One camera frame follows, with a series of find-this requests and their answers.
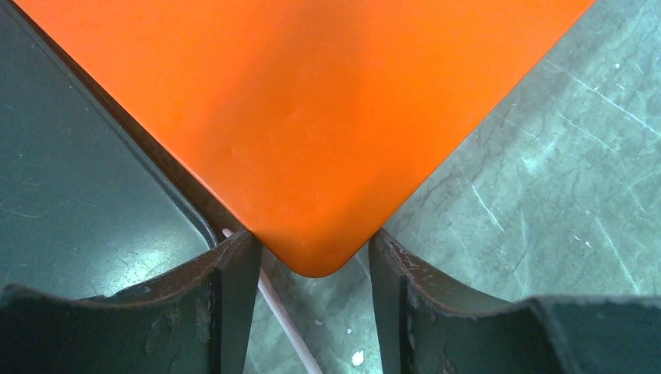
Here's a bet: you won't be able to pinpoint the orange box lid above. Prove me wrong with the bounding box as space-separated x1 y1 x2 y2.
19 0 590 277

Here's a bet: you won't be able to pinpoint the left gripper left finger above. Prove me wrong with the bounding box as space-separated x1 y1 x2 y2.
1 230 262 373

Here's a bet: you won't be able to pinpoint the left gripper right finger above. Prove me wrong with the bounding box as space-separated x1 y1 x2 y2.
368 230 660 373

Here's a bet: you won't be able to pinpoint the pink handled metal tongs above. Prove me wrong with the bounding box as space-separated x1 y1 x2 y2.
221 228 325 374

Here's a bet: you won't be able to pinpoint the black baking tray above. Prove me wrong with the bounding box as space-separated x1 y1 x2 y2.
1 1 242 303

